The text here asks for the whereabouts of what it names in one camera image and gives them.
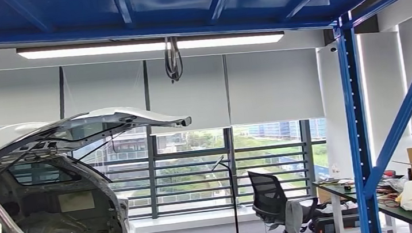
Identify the black equipment case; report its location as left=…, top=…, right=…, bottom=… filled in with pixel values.
left=312, top=212, right=361, bottom=233

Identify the black floor lamp stand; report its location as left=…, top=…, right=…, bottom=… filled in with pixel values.
left=210, top=153, right=253, bottom=233

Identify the blue steel shelf rack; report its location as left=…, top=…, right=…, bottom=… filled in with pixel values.
left=0, top=0, right=412, bottom=233

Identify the black mesh office chair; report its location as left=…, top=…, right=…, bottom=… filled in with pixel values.
left=246, top=163, right=324, bottom=233

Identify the hanging black cable loop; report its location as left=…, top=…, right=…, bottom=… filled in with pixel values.
left=161, top=35, right=186, bottom=85

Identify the long ceiling light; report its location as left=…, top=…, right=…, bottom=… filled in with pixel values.
left=16, top=20, right=286, bottom=70

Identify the black-top desk with white legs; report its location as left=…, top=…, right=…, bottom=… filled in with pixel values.
left=311, top=171, right=412, bottom=233

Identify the grey window railing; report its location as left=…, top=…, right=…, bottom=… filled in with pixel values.
left=92, top=139, right=333, bottom=221

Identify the grey cloth on chair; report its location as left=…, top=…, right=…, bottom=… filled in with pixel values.
left=282, top=199, right=306, bottom=233

